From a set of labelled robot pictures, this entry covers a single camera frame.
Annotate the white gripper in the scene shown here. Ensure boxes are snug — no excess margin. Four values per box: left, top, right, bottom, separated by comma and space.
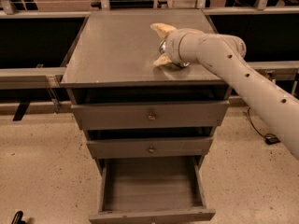
150, 23, 203, 67

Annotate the green soda can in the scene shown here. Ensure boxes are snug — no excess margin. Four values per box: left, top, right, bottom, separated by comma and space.
159, 40, 166, 54

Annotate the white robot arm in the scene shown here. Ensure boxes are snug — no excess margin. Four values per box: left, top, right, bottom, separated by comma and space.
150, 23, 299, 159

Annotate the grey drawer cabinet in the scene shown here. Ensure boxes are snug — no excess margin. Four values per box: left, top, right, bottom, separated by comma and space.
60, 8, 241, 173

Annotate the grey top drawer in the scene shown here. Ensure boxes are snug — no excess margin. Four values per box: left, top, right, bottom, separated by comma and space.
72, 101, 228, 130

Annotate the grey drawer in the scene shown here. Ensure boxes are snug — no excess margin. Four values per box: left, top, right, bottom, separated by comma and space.
90, 156, 216, 224
87, 137, 212, 159
72, 101, 228, 130

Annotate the grey middle drawer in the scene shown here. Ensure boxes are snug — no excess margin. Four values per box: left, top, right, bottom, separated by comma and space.
87, 137, 212, 159

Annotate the grey bottom drawer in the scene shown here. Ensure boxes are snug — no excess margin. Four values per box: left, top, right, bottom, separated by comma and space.
90, 156, 216, 224

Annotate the white paper bowl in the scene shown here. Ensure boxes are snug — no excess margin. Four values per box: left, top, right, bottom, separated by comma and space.
173, 63, 190, 68

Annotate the black object on floor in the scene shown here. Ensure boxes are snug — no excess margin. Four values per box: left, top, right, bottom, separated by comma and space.
11, 211, 26, 224

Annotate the black power adapter with cable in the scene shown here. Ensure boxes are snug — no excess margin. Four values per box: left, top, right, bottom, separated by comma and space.
243, 106, 281, 146

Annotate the grey metal rail frame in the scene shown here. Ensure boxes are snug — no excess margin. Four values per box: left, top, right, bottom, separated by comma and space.
0, 9, 299, 89

